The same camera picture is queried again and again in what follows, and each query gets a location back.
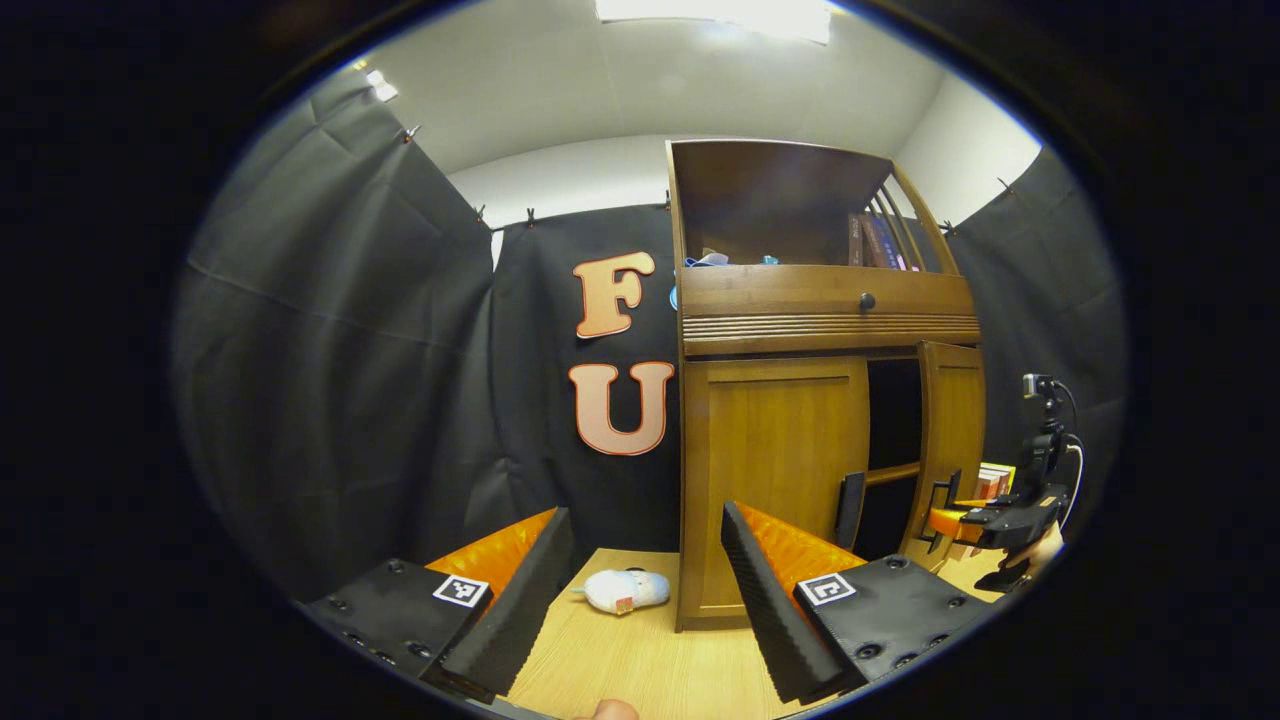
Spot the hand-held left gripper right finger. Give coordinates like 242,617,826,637
720,500,1001,707

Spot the blue book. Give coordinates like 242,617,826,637
879,214,911,272

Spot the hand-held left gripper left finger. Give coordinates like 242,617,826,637
297,506,577,705

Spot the white plush toy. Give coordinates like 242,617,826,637
574,567,672,616

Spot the thin gripper cable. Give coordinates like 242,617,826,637
1050,379,1088,532

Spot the large ceiling light panel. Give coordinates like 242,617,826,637
595,0,832,45

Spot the wooden shoe cabinet door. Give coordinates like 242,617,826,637
903,340,989,573
679,356,872,632

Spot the wooden double-door shoe cabinet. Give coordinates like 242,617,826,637
666,138,989,634

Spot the wooden drawer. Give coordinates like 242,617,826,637
679,264,982,347

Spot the black door handle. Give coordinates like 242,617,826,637
835,471,868,550
924,469,964,555

